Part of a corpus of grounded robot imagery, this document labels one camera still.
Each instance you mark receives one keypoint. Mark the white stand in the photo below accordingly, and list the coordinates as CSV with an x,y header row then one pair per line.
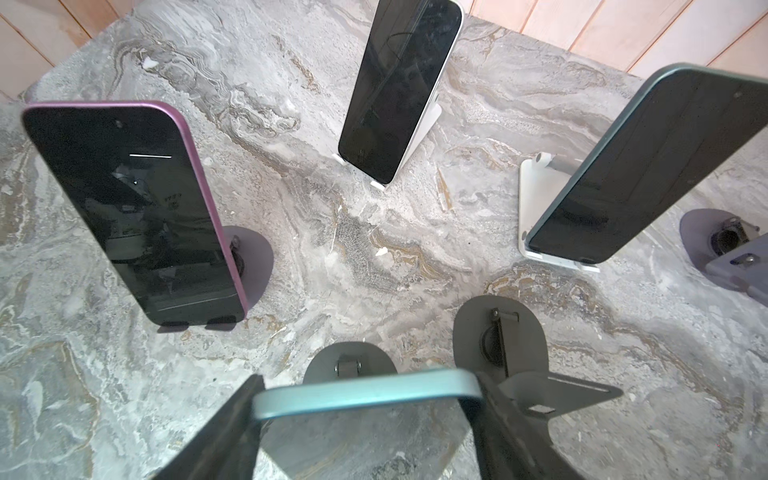
x,y
541,178
430,117

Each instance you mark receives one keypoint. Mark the black stand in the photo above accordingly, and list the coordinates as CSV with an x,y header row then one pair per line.
x,y
255,264
503,338
348,360

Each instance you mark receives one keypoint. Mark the front middle black stand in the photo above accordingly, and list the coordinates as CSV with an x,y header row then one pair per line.
x,y
348,360

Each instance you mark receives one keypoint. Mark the white back middle stand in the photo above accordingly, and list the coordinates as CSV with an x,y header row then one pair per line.
x,y
541,178

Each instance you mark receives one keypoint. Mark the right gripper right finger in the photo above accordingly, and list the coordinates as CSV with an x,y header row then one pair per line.
x,y
506,445

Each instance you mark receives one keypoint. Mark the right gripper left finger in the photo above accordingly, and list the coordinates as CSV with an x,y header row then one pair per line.
x,y
227,446

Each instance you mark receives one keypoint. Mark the front right black stand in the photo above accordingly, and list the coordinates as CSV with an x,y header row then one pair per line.
x,y
503,338

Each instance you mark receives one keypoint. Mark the front left black stand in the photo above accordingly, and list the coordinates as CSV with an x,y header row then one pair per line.
x,y
255,264

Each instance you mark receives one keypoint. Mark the purple grey phone stand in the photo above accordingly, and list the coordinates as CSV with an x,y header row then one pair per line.
x,y
728,250

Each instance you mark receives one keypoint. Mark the white back left stand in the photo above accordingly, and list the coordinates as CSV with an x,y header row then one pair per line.
x,y
430,117

